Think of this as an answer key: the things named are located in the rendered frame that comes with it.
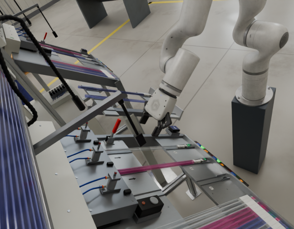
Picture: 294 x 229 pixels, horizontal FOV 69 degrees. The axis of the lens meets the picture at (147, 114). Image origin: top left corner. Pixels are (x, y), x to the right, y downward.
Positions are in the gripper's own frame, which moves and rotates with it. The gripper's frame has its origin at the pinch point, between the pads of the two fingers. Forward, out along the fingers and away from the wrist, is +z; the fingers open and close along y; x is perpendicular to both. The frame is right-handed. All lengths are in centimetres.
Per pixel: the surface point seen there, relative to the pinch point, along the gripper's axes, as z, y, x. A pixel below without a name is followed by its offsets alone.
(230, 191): 6.3, 28.8, 26.8
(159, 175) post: 53, -34, 71
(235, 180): 3.8, 25.6, 33.7
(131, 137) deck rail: 9.8, -8.0, 1.7
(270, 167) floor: 6, 11, 124
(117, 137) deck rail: 10.9, -8.0, -5.2
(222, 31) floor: -101, -164, 207
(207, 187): 8.0, 24.6, 17.2
